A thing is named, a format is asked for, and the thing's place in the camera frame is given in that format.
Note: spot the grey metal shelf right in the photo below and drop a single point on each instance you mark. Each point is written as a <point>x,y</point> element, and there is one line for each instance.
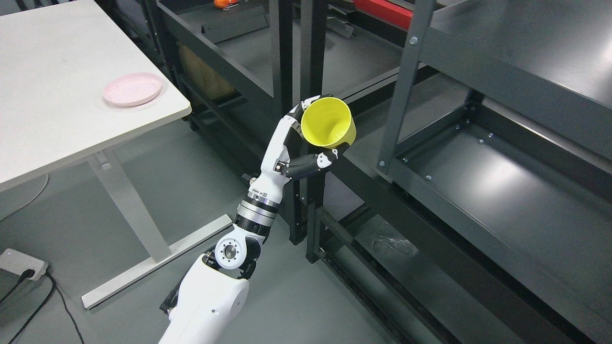
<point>498,138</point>

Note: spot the white power strip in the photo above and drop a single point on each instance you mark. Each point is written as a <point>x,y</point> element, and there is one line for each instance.
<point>18,263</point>

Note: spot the yellow plastic cup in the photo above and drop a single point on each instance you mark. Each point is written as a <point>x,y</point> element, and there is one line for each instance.
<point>328,123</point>

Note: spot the pink plastic plate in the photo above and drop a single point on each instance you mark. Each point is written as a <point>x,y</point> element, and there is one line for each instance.
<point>133,89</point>

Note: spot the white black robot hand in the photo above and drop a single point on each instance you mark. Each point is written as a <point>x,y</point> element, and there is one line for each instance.
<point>279,168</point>

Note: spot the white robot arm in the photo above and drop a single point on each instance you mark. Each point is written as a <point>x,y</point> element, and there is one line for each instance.
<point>215,288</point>

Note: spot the black metal shelf left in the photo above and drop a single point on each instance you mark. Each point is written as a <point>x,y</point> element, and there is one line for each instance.
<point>236,64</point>

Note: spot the orange toy on shelf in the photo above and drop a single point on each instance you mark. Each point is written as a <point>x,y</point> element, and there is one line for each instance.
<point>225,5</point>

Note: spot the white standing desk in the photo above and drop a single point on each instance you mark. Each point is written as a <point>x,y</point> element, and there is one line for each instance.
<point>55,64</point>

